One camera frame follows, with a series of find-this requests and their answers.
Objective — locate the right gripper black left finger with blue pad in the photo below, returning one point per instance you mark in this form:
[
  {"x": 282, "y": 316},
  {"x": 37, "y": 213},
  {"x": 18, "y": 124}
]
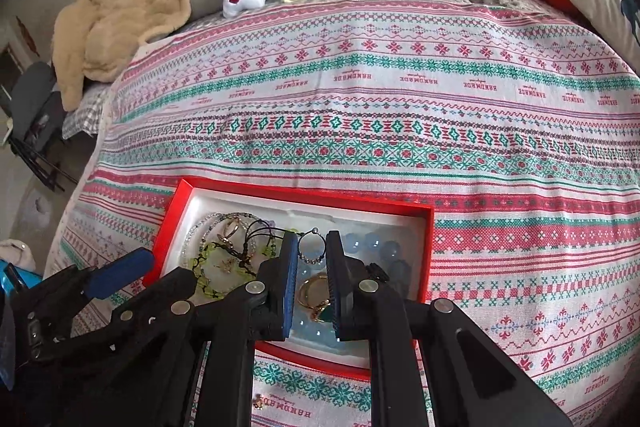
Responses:
[{"x": 163, "y": 361}]

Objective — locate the red jewelry box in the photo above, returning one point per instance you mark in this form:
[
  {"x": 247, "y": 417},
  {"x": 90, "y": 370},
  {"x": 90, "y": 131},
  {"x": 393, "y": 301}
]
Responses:
[{"x": 397, "y": 236}]

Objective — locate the white deer print pillow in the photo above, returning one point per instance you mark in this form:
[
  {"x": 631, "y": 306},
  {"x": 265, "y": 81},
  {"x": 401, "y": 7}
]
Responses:
[{"x": 617, "y": 22}]

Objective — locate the gold ring green stone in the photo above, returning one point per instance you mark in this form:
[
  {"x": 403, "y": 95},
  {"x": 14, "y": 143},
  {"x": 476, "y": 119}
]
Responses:
[{"x": 313, "y": 295}]

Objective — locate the small gold stud earring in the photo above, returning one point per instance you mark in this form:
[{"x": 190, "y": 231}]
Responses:
[{"x": 258, "y": 402}]

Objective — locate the patterned red green bedspread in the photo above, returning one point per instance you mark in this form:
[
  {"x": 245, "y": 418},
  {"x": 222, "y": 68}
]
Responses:
[{"x": 520, "y": 130}]

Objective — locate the beige fleece blanket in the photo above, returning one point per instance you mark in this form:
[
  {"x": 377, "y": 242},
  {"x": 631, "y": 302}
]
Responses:
[{"x": 97, "y": 39}]

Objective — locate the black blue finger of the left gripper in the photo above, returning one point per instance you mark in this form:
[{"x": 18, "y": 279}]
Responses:
[{"x": 111, "y": 278}]

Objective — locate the grey checked bedsheet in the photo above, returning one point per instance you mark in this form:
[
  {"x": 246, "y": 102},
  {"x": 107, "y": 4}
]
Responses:
[{"x": 87, "y": 116}]

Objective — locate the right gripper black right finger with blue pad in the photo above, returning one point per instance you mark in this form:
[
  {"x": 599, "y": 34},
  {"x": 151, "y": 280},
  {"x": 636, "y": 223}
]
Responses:
[{"x": 430, "y": 364}]

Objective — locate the dark folding chair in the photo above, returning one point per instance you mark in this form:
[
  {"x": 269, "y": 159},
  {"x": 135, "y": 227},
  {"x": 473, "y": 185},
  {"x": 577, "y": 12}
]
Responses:
[{"x": 37, "y": 116}]

